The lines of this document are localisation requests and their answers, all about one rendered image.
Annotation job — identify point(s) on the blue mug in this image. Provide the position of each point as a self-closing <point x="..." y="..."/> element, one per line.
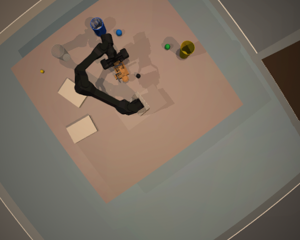
<point x="98" y="26"/>

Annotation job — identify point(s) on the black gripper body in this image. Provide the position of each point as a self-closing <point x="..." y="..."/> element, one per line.
<point x="122" y="54"/>

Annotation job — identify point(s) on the blue ball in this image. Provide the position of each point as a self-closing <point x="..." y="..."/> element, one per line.
<point x="118" y="32"/>

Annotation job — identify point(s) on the olive-yellow waste bin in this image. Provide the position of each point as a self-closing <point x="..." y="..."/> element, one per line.
<point x="187" y="48"/>

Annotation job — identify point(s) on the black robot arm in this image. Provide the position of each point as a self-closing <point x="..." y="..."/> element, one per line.
<point x="84" y="87"/>

